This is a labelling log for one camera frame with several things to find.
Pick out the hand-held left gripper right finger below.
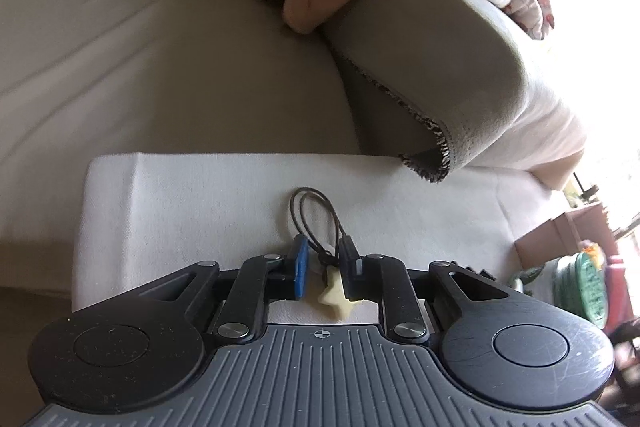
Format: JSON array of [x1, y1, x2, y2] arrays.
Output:
[[339, 234, 521, 344]]

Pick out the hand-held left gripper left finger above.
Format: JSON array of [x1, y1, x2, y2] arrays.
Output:
[[135, 234, 311, 344]]

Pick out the star charm hair tie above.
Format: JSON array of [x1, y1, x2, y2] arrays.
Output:
[[290, 188, 361, 323]]

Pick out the pink cardboard box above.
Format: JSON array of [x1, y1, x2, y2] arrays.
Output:
[[515, 202, 608, 268]]

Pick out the cream armrest cover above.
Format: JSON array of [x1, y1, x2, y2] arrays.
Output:
[[320, 0, 588, 184]]

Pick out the green lid jar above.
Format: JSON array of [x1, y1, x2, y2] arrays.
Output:
[[510, 252, 608, 333]]

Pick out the cream sofa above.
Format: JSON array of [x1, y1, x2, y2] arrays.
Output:
[[0, 0, 363, 303]]

